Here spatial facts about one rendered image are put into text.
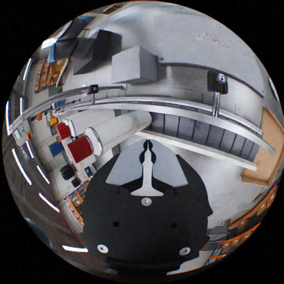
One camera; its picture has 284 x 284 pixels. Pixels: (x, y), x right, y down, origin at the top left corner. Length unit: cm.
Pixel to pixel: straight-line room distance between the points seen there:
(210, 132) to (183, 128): 7
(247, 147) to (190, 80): 24
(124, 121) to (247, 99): 33
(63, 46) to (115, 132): 46
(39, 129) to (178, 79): 833
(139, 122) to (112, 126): 7
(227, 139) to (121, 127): 23
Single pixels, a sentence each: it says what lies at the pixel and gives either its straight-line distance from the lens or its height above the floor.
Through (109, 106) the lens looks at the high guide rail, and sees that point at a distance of 23.
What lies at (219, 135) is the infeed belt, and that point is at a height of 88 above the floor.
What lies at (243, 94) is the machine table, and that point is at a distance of 31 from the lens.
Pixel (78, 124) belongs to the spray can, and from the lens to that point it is 27.
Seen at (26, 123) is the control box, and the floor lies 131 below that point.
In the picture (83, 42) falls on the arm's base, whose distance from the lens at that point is 53.
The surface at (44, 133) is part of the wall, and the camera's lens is 835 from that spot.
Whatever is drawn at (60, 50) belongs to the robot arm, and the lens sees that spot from 49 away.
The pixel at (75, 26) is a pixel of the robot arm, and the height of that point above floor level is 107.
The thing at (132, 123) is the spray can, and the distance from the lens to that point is 19.
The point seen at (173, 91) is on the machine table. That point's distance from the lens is 28.
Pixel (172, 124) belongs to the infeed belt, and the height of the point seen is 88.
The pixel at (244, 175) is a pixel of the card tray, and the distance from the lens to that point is 42.
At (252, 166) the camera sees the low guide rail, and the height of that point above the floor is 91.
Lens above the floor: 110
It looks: 47 degrees down
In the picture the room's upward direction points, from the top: 128 degrees counter-clockwise
